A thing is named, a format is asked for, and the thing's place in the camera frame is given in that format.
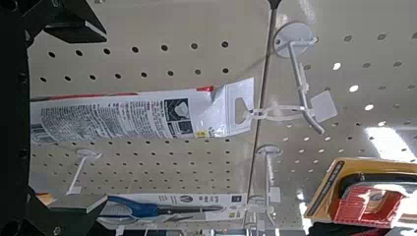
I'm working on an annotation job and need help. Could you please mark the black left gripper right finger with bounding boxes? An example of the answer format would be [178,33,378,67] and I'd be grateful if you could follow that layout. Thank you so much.
[43,0,108,44]

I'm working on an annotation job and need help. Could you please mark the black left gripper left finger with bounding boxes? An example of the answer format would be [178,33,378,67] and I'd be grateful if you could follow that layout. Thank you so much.
[28,191,109,236]

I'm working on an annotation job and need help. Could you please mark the red white glue tube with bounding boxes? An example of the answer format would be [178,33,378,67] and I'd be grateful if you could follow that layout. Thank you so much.
[30,77,255,146]

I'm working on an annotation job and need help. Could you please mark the white peg hook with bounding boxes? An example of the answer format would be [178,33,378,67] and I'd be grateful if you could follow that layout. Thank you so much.
[255,144,283,228]
[66,148,103,197]
[273,21,338,136]

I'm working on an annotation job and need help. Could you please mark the beige pegboard panel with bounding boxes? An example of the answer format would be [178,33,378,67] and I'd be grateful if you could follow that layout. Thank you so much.
[28,0,274,230]
[244,0,417,236]

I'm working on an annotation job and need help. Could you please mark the white scissors packaging card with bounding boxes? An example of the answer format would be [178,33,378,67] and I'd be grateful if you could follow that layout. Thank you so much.
[97,192,247,224]

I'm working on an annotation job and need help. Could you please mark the yellow red tool package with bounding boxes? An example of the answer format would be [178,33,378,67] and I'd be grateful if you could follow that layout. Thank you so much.
[303,156,417,230]

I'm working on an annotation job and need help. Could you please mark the blue handled scissors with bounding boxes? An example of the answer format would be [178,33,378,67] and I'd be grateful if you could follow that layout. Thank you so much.
[104,195,227,221]

